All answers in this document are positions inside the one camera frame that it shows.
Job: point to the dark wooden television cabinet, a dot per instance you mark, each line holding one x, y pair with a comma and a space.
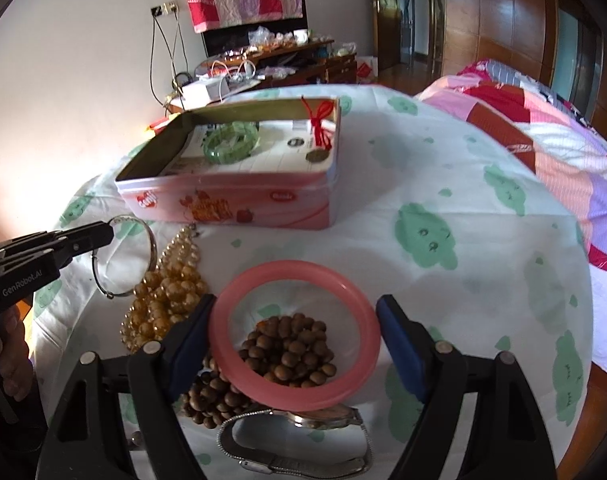
333, 67

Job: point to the pink bangle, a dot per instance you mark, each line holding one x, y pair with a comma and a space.
293, 267

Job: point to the red patchwork television cover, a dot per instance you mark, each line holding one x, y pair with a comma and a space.
243, 0

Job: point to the wall power outlet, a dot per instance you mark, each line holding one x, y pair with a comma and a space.
164, 8

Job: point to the silver wristwatch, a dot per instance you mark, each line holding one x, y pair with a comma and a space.
328, 416

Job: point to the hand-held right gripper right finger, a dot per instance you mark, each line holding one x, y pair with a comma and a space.
408, 355

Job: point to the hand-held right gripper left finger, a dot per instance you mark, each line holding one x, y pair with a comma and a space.
186, 350

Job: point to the pink tin box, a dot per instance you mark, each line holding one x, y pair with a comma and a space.
263, 195

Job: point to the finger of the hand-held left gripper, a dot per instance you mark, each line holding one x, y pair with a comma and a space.
83, 241

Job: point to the brown wooden door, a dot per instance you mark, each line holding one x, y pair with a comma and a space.
383, 10

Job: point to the clear plastic bag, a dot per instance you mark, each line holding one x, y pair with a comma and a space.
263, 37

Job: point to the thin silver bangle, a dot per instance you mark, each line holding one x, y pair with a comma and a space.
155, 255

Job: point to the red paper bag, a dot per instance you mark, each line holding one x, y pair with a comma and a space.
367, 71

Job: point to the brown wooden wardrobe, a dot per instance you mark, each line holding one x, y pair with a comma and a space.
508, 10

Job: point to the person's left hand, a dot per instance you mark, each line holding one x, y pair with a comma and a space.
10, 360

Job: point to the pink patchwork quilt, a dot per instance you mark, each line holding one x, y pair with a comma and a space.
543, 150

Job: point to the white cardboard box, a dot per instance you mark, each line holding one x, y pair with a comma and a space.
203, 91

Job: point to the black television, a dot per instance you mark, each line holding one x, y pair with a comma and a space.
228, 40

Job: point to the red and yellow box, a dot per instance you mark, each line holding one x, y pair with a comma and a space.
161, 125

